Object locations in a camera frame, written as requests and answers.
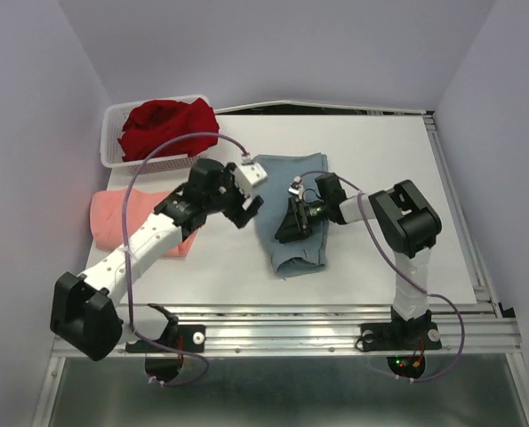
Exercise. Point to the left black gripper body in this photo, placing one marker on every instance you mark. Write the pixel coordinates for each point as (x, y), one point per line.
(228, 199)

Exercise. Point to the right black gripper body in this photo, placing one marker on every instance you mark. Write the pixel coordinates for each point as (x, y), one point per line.
(305, 215)

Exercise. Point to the light blue denim skirt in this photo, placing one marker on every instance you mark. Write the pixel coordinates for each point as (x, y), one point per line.
(290, 255)

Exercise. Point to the pink pleated skirt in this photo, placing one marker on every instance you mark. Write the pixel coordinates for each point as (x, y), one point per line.
(106, 215)

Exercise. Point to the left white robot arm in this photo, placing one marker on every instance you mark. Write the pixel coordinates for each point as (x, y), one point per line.
(84, 306)

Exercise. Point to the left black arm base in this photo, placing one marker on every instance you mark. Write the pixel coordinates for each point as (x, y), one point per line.
(188, 337)

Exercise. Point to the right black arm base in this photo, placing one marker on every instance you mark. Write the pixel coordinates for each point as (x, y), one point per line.
(393, 337)

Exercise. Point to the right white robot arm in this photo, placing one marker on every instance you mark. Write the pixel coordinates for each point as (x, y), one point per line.
(410, 227)

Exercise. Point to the red skirt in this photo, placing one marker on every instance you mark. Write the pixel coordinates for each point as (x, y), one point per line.
(158, 121)

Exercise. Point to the white plastic basket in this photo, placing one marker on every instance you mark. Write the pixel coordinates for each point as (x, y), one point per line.
(111, 152)

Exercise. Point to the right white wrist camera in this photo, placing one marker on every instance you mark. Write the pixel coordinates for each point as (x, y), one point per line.
(296, 188)

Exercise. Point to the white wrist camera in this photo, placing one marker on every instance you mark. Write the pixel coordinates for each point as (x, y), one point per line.
(248, 178)
(296, 188)

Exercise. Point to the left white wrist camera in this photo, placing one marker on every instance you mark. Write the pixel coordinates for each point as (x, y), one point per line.
(248, 178)

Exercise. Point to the aluminium mounting rail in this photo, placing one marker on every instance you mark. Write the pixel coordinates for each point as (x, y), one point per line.
(331, 330)

